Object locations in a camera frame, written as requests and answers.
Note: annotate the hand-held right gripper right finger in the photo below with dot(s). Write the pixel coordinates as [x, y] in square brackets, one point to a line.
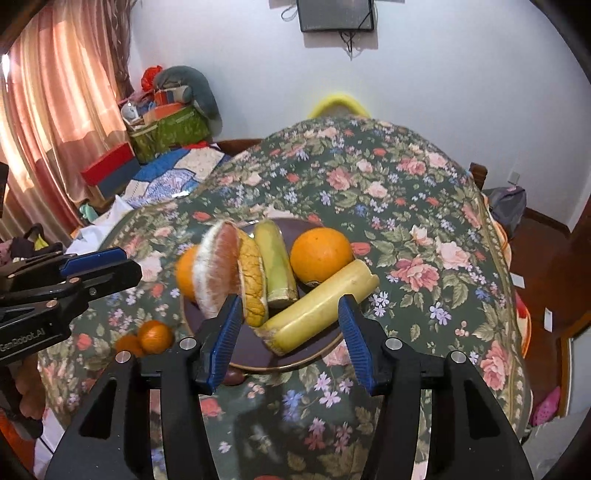
[358, 341]

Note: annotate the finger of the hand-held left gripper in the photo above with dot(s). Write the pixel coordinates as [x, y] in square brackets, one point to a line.
[92, 259]
[111, 279]

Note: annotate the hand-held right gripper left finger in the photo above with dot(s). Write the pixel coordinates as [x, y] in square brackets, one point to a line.
[226, 341]

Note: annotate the dark purple plate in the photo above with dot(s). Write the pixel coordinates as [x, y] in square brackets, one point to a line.
[249, 348]

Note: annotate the yellow sugarcane piece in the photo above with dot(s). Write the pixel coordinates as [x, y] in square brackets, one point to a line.
[318, 309]

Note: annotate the pomelo piece with peel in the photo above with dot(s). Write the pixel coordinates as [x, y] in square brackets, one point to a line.
[253, 281]

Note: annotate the pink pomelo segment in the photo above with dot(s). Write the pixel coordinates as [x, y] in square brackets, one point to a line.
[217, 272]

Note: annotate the large orange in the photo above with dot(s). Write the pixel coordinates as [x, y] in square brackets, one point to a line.
[185, 277]
[318, 256]

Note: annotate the green sugarcane piece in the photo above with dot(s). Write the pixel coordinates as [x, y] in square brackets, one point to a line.
[274, 263]

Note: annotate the person's left hand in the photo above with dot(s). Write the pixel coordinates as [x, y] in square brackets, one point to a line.
[31, 390]

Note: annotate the white cloth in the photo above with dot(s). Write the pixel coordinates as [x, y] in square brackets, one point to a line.
[104, 226]

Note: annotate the small brown fruit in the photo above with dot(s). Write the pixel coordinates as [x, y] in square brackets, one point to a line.
[233, 377]

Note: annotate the teal cloth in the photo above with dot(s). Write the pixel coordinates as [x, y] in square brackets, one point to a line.
[88, 211]

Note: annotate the small tangerine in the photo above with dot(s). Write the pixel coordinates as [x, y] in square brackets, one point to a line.
[156, 337]
[128, 346]

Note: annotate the grey box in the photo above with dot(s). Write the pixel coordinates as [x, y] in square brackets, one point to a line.
[117, 184]

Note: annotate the red box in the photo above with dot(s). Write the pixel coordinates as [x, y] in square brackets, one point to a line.
[108, 164]

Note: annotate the patchwork quilt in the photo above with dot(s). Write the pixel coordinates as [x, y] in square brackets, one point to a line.
[184, 170]

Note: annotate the floral blanket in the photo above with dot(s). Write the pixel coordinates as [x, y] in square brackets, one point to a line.
[392, 207]

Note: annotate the pink curtain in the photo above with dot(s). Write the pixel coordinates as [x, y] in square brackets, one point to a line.
[55, 115]

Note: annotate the green fabric bag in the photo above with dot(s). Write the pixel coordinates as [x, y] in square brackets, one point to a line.
[175, 129]

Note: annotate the orange gift box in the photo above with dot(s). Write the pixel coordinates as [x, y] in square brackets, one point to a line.
[171, 98]

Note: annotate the red plastic bag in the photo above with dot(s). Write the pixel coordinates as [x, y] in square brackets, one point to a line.
[150, 78]

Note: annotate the grey backpack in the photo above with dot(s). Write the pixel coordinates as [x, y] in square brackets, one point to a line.
[508, 210]

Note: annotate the grey plush pillow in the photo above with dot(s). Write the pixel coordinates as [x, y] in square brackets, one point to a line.
[194, 81]

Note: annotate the brown curtain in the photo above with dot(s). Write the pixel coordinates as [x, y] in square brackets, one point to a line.
[123, 41]

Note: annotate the yellow curved chair back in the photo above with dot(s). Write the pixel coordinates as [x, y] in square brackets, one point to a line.
[339, 99]

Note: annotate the small black monitor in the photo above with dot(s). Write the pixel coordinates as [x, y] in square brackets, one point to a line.
[334, 14]

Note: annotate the white wall socket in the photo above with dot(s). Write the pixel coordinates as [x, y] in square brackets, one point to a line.
[513, 177]

